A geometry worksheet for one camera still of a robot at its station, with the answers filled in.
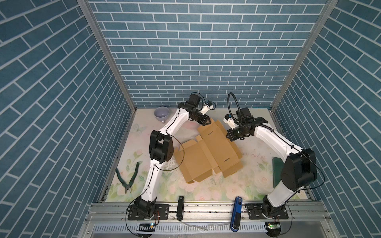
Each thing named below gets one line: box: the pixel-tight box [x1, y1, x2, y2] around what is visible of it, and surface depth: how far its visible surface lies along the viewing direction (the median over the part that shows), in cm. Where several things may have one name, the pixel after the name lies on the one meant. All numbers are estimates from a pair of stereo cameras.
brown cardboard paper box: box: [174, 118, 244, 184], surface depth 93 cm
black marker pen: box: [176, 195, 185, 221], surface depth 75 cm
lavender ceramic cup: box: [153, 106, 170, 124], surface depth 114 cm
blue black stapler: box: [230, 196, 243, 233], surface depth 74 cm
